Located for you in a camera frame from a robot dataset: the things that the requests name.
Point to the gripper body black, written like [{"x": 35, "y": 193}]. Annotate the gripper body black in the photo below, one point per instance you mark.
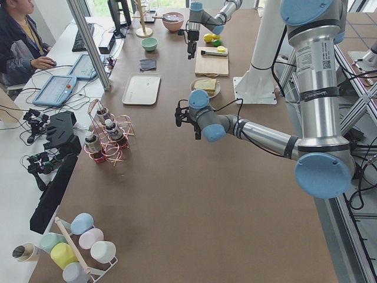
[
  {"x": 197, "y": 127},
  {"x": 194, "y": 35}
]

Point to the bread slice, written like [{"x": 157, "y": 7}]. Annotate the bread slice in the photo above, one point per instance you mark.
[
  {"x": 205, "y": 84},
  {"x": 216, "y": 91}
]

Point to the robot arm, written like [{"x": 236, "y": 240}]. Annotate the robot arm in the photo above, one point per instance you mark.
[
  {"x": 324, "y": 167},
  {"x": 199, "y": 17}
]

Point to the beige serving tray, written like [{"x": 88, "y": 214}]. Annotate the beige serving tray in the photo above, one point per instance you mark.
[{"x": 141, "y": 89}]

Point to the black metal tongs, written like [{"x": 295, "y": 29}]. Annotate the black metal tongs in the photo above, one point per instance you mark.
[{"x": 213, "y": 53}]

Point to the yellow lemon left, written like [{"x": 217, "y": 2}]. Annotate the yellow lemon left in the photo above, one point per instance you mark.
[{"x": 208, "y": 38}]

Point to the yellow lemon right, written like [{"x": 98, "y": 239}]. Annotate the yellow lemon right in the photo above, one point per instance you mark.
[{"x": 216, "y": 37}]

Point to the green lime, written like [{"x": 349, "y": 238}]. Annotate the green lime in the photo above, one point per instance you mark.
[{"x": 217, "y": 43}]

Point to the wooden cutting board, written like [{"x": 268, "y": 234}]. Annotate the wooden cutting board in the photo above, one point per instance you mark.
[{"x": 211, "y": 65}]

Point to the pink bowl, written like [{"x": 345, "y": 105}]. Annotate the pink bowl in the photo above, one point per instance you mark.
[{"x": 173, "y": 21}]

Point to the yellow lemon half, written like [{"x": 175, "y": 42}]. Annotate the yellow lemon half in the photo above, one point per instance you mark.
[{"x": 221, "y": 49}]

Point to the green bowl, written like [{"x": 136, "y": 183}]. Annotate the green bowl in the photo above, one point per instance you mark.
[{"x": 149, "y": 44}]

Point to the white round plate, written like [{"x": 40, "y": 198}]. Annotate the white round plate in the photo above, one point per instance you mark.
[{"x": 191, "y": 86}]

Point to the grey folded cloth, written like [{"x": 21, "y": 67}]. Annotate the grey folded cloth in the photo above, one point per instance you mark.
[{"x": 148, "y": 64}]

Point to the wooden mug tree stand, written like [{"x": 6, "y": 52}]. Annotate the wooden mug tree stand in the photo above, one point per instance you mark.
[{"x": 143, "y": 32}]

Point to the bottle in rack middle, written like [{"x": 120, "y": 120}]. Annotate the bottle in rack middle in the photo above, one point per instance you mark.
[{"x": 113, "y": 130}]

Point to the bottle in rack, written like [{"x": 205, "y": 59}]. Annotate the bottle in rack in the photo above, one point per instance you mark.
[
  {"x": 113, "y": 130},
  {"x": 92, "y": 142},
  {"x": 102, "y": 115}
]

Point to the black monitor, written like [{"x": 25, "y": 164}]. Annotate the black monitor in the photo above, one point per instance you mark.
[{"x": 120, "y": 14}]

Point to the bottle in rack back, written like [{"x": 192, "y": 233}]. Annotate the bottle in rack back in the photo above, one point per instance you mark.
[{"x": 102, "y": 115}]

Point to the bottle in rack front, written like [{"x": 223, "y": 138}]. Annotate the bottle in rack front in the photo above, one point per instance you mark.
[{"x": 92, "y": 142}]

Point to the blue teach pendant far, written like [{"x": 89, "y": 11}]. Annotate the blue teach pendant far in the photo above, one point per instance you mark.
[{"x": 83, "y": 68}]

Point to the blue teach pendant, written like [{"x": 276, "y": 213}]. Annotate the blue teach pendant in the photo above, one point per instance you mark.
[
  {"x": 83, "y": 68},
  {"x": 55, "y": 91}
]

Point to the black keyboard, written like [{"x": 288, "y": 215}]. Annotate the black keyboard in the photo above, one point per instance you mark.
[{"x": 79, "y": 44}]

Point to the blue teach pendant near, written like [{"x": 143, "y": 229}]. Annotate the blue teach pendant near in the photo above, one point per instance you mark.
[{"x": 55, "y": 91}]

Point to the blue cup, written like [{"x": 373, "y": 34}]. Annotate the blue cup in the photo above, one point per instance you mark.
[{"x": 82, "y": 223}]

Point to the pink cup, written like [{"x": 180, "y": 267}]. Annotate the pink cup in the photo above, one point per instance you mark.
[{"x": 90, "y": 237}]

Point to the white cup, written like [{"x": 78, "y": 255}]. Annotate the white cup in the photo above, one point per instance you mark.
[{"x": 103, "y": 251}]

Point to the black bar device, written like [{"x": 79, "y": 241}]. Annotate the black bar device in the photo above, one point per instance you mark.
[{"x": 52, "y": 196}]

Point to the seated person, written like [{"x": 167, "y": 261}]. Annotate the seated person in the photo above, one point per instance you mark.
[{"x": 22, "y": 49}]

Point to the green cup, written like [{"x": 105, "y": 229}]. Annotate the green cup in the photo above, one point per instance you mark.
[{"x": 50, "y": 240}]

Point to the yellow cup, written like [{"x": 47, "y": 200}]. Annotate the yellow cup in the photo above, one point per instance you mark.
[{"x": 62, "y": 254}]

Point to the copper wire bottle rack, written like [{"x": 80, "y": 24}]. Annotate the copper wire bottle rack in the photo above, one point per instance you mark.
[{"x": 111, "y": 151}]

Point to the black gripper mount stand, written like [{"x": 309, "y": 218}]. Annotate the black gripper mount stand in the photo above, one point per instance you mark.
[{"x": 60, "y": 134}]

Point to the aluminium frame post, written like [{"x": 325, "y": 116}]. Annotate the aluminium frame post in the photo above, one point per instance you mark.
[{"x": 78, "y": 15}]

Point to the white wire cup rack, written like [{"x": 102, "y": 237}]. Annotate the white wire cup rack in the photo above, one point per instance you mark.
[{"x": 90, "y": 266}]

